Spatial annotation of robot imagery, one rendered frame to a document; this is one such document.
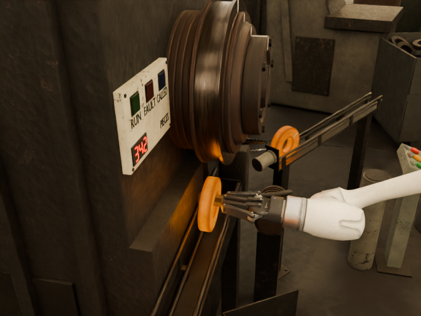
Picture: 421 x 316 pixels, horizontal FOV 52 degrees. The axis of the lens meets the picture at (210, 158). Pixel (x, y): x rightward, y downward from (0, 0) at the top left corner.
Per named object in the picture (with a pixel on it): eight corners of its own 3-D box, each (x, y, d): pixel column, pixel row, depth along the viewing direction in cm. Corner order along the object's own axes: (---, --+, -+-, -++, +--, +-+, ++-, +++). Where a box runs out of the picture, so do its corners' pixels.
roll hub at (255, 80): (239, 150, 118) (242, 47, 105) (254, 113, 142) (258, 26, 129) (259, 152, 116) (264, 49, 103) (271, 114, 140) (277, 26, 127)
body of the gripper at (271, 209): (279, 231, 115) (245, 225, 116) (282, 213, 122) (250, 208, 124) (283, 209, 111) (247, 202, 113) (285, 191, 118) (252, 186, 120)
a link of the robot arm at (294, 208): (302, 218, 121) (281, 215, 123) (307, 191, 117) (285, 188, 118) (301, 238, 114) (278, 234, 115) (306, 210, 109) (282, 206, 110)
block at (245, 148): (218, 203, 169) (218, 148, 158) (222, 192, 176) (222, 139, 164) (245, 206, 166) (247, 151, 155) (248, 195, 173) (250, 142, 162)
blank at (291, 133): (277, 165, 187) (284, 168, 185) (264, 147, 176) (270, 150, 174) (297, 138, 190) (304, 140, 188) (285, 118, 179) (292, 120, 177)
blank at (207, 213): (197, 197, 111) (209, 200, 110) (210, 165, 123) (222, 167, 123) (197, 241, 119) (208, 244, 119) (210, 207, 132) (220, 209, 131)
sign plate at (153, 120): (122, 174, 90) (112, 91, 81) (163, 125, 112) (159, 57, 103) (132, 175, 89) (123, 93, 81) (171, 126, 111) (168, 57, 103)
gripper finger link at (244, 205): (260, 214, 118) (260, 217, 117) (220, 208, 120) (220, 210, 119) (262, 202, 116) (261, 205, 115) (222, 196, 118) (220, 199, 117)
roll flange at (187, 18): (160, 188, 118) (146, 10, 96) (203, 123, 159) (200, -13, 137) (195, 192, 116) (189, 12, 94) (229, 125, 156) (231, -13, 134)
